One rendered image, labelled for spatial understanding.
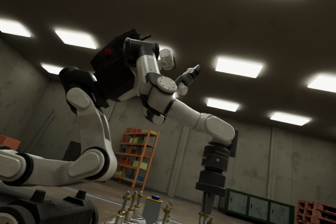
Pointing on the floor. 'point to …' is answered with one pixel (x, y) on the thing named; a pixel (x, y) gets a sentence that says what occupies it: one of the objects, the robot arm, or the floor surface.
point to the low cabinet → (255, 208)
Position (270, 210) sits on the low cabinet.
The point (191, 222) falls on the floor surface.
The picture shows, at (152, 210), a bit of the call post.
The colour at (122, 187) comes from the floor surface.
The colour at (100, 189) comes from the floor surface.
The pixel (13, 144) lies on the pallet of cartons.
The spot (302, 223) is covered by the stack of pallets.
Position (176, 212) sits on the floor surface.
